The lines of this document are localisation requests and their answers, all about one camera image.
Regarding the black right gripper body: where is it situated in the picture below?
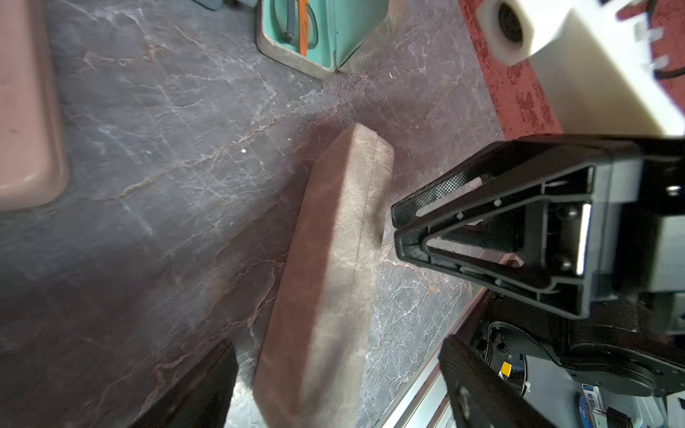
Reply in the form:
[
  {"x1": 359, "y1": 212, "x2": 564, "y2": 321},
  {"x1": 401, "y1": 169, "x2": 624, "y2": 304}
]
[{"x1": 534, "y1": 134, "x2": 684, "y2": 335}]

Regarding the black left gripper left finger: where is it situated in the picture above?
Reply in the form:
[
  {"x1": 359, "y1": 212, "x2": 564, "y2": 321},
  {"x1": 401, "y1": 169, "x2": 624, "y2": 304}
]
[{"x1": 131, "y1": 341, "x2": 238, "y2": 427}]

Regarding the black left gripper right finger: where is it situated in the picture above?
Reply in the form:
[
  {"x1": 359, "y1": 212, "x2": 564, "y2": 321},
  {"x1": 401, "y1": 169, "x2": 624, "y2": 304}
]
[{"x1": 438, "y1": 335, "x2": 553, "y2": 427}]

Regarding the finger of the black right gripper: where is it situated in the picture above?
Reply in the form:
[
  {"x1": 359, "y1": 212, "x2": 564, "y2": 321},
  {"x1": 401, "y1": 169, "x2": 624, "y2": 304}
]
[
  {"x1": 391, "y1": 140, "x2": 594, "y2": 228},
  {"x1": 394, "y1": 192, "x2": 594, "y2": 319}
]

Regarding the case with red lining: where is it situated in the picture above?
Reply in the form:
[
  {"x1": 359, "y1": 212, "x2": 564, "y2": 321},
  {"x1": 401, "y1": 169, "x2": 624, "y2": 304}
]
[{"x1": 253, "y1": 123, "x2": 394, "y2": 427}]

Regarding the grey case with orange glasses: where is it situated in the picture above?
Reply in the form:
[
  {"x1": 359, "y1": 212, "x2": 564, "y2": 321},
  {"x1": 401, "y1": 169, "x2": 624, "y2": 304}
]
[{"x1": 256, "y1": 0, "x2": 390, "y2": 80}]

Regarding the pink case with black glasses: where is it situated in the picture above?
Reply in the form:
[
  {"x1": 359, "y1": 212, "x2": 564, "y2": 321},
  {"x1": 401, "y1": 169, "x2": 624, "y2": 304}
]
[{"x1": 1, "y1": 1, "x2": 70, "y2": 212}]

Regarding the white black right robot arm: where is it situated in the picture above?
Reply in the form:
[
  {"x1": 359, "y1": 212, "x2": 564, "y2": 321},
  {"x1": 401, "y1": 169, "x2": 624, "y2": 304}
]
[{"x1": 391, "y1": 134, "x2": 684, "y2": 397}]

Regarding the aluminium front rail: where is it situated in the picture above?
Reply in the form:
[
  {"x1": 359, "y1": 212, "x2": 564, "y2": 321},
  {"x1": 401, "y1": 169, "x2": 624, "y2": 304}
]
[{"x1": 374, "y1": 291, "x2": 493, "y2": 428}]

